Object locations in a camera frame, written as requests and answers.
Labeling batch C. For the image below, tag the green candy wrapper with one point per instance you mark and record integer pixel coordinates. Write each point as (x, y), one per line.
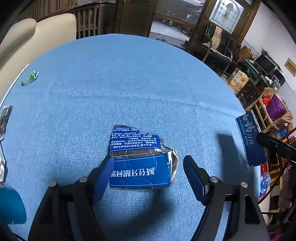
(33, 76)

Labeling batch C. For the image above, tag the blue toothpaste box piece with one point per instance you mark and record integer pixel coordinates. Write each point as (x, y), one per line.
(249, 128)

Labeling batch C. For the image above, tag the purple bag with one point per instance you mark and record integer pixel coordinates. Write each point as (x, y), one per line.
(275, 108)

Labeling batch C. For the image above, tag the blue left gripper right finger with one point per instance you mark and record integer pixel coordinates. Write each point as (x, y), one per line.
(198, 179)

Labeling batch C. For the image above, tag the wooden chair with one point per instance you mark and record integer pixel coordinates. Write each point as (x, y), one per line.
(260, 105)

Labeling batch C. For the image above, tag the torn blue box flap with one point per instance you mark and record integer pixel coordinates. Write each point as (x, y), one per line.
(141, 159)

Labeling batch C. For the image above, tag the black metal armchair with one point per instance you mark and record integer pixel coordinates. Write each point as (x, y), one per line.
(215, 47)

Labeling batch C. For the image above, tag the orange printed carton box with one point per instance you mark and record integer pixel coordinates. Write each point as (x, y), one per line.
(237, 80)

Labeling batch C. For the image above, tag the blue table cloth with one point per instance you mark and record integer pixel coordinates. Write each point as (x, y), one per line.
(60, 125)

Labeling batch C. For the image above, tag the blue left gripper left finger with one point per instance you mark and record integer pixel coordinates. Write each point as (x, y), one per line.
(101, 177)

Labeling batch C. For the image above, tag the cream leather sofa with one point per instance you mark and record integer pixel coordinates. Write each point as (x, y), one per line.
(28, 39)

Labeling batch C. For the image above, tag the blue water bottle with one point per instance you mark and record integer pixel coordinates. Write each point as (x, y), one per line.
(12, 208)

